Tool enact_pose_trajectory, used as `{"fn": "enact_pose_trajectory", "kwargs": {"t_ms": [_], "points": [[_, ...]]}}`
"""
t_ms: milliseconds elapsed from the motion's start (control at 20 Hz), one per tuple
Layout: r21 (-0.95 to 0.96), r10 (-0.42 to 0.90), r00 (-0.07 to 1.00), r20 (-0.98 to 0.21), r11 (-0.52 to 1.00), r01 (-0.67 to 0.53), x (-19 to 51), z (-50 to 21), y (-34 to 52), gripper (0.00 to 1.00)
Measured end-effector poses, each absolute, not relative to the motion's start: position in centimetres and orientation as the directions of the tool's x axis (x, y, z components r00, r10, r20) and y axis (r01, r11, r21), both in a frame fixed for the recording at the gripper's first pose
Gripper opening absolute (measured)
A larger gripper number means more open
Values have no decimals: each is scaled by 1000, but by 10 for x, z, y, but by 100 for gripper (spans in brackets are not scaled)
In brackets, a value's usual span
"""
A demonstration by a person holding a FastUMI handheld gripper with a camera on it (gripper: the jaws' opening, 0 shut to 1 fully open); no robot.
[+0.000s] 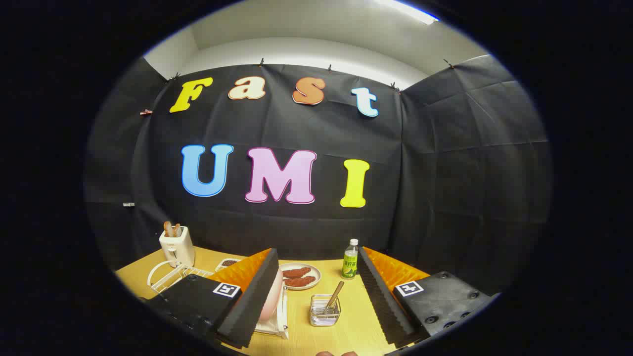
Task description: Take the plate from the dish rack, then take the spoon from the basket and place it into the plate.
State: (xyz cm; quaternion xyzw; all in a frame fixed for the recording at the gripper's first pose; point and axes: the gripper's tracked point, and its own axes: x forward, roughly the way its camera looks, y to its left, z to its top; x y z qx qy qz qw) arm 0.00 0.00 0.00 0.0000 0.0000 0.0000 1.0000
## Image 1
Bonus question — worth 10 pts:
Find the wooden handle spoon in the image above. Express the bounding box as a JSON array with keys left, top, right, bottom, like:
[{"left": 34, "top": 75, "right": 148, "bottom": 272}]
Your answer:
[{"left": 324, "top": 281, "right": 345, "bottom": 316}]

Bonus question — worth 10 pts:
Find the black backdrop cloth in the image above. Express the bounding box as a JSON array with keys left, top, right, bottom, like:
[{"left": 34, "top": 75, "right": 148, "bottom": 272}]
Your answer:
[{"left": 84, "top": 54, "right": 552, "bottom": 297}]

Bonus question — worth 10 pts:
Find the metal wire basket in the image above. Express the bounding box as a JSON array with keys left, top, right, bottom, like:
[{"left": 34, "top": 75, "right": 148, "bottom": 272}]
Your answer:
[{"left": 310, "top": 294, "right": 342, "bottom": 327}]

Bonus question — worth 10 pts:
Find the white wire dish rack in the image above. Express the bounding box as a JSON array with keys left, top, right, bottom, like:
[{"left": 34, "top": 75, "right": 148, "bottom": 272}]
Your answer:
[{"left": 147, "top": 261, "right": 290, "bottom": 340}]

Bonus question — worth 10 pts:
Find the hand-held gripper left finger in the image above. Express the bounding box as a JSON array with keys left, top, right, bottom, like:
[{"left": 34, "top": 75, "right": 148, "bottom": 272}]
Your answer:
[{"left": 141, "top": 248, "right": 280, "bottom": 351}]

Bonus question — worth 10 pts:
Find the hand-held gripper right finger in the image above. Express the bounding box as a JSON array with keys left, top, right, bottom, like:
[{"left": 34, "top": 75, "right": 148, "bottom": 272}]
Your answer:
[{"left": 356, "top": 246, "right": 500, "bottom": 353}]

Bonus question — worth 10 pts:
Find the pink plate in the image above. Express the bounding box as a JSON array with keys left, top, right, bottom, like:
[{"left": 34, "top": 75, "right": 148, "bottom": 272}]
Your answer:
[{"left": 259, "top": 268, "right": 284, "bottom": 323}]

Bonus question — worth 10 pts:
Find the white toaster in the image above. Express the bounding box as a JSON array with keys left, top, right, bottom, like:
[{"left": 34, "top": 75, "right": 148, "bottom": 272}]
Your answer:
[{"left": 159, "top": 226, "right": 195, "bottom": 268}]

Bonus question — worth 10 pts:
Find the green label drink bottle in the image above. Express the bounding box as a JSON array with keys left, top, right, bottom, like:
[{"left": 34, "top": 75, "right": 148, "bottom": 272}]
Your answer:
[{"left": 342, "top": 239, "right": 360, "bottom": 280}]

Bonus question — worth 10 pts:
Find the beige serving plate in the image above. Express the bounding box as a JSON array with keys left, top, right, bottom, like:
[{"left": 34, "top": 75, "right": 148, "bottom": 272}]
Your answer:
[{"left": 279, "top": 263, "right": 322, "bottom": 290}]

